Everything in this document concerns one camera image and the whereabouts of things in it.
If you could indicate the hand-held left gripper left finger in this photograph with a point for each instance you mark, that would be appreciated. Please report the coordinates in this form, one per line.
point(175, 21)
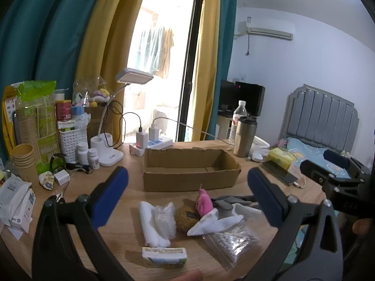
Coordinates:
point(112, 193)

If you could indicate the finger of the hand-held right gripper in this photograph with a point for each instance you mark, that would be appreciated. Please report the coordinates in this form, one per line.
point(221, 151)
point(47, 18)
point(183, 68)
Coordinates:
point(313, 171)
point(337, 158)

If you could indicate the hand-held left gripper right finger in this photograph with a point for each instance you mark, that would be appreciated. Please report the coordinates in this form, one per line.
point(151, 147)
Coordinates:
point(263, 199)

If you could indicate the grey glove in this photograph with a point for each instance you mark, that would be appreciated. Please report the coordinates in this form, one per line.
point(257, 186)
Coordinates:
point(228, 202)

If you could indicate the white plastic bag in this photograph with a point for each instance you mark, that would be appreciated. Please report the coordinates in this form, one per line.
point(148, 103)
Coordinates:
point(155, 222)

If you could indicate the white cloth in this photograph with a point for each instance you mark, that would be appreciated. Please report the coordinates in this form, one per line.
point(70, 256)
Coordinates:
point(216, 222)

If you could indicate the clear zip bag of swabs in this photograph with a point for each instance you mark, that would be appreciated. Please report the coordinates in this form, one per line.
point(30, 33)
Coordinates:
point(231, 243)

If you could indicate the pink plush toy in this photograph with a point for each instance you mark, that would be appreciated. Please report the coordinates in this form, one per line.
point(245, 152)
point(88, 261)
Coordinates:
point(205, 203)

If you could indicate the brown cardboard box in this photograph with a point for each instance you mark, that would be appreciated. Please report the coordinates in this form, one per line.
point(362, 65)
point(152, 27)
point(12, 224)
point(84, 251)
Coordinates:
point(190, 178)

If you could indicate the white tissue packet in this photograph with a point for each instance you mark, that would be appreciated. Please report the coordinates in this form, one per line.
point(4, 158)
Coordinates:
point(164, 256)

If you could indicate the person's right hand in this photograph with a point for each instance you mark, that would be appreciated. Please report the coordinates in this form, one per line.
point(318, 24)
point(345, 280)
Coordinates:
point(362, 229)

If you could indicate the blue printed bedding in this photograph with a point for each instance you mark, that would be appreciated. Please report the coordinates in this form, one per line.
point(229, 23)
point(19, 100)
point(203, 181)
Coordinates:
point(310, 152)

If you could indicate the black smartphone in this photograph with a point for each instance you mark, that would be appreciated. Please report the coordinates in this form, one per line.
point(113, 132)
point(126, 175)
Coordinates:
point(278, 171)

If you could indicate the yellow tissue pack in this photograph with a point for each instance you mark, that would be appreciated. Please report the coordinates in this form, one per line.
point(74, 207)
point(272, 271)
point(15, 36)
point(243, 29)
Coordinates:
point(281, 156)

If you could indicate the white pill bottle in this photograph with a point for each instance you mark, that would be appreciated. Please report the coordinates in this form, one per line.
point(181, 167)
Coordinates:
point(83, 153)
point(93, 158)

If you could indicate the white round device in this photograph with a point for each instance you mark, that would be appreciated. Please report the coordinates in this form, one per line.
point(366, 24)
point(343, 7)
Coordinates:
point(257, 156)

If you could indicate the grey bed headboard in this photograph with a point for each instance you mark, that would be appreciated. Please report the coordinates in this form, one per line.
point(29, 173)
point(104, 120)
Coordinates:
point(322, 117)

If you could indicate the small white box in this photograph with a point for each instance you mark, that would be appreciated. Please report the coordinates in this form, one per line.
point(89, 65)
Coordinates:
point(62, 178)

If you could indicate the white plastic container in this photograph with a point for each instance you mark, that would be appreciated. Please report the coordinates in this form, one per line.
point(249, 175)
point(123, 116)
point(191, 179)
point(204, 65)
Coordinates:
point(260, 143)

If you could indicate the white charger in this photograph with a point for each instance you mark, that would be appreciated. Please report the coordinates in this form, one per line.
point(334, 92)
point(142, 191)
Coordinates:
point(153, 133)
point(142, 139)

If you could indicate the white plastic basket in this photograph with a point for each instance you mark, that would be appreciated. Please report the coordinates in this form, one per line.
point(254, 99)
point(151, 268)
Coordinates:
point(73, 145)

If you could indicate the white power strip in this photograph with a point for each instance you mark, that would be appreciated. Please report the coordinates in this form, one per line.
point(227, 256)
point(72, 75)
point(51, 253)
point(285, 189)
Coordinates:
point(155, 145)

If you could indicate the steel tumbler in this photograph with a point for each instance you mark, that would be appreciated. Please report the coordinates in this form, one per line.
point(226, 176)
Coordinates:
point(244, 137)

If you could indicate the crumpled snack wrapper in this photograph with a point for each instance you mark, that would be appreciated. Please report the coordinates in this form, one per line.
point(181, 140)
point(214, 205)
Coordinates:
point(47, 180)

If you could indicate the white cabinet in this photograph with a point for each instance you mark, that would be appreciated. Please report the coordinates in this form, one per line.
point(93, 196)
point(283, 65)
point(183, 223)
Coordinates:
point(224, 127)

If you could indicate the blue round container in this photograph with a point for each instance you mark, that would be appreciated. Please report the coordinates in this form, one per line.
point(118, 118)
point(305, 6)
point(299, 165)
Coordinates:
point(78, 111)

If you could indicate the clear water bottle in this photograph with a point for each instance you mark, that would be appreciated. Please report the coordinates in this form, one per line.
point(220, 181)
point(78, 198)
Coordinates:
point(240, 109)

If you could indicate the stack of brown paper cups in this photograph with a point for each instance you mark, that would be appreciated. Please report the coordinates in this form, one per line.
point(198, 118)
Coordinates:
point(25, 164)

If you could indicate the red can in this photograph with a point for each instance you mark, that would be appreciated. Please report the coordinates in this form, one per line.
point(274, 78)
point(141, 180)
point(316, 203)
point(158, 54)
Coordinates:
point(64, 109)

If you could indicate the white wet wipe packets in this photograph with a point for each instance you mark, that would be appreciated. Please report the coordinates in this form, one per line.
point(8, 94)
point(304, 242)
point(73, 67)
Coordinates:
point(16, 205)

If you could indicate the black monitor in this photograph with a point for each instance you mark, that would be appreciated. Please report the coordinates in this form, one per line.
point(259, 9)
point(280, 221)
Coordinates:
point(249, 96)

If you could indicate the clear bag of plush toys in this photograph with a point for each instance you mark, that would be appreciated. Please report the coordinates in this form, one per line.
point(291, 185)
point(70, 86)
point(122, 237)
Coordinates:
point(93, 93)

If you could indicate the green pack of paper cups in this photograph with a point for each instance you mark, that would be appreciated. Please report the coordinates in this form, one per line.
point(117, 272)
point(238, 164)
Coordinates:
point(38, 117)

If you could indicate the white desk lamp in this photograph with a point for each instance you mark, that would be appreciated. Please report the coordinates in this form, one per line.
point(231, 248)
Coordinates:
point(133, 76)

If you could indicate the yellow bag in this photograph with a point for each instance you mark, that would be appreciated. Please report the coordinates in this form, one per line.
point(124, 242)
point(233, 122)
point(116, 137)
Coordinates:
point(7, 117)

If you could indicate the white air conditioner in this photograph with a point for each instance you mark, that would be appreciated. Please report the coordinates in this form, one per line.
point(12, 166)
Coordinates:
point(271, 27)

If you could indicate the narrow yellow curtain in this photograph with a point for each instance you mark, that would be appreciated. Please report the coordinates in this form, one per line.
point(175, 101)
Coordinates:
point(206, 64)

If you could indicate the hanging teal garment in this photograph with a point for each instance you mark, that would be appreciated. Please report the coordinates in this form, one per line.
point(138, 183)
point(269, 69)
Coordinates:
point(149, 49)

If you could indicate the narrow teal curtain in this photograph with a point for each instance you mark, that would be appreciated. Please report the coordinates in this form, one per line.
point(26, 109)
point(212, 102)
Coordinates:
point(225, 49)

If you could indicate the hanging beige garment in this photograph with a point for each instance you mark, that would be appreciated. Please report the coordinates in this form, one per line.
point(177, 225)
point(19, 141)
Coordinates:
point(167, 52)

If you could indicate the wide yellow curtain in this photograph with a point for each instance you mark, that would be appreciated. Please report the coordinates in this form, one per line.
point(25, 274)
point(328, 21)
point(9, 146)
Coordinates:
point(108, 35)

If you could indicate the large teal curtain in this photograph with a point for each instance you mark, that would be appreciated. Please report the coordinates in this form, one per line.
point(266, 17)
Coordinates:
point(44, 35)

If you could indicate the black door frame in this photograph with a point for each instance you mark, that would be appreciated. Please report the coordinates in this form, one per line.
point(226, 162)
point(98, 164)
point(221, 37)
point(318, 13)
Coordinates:
point(190, 64)

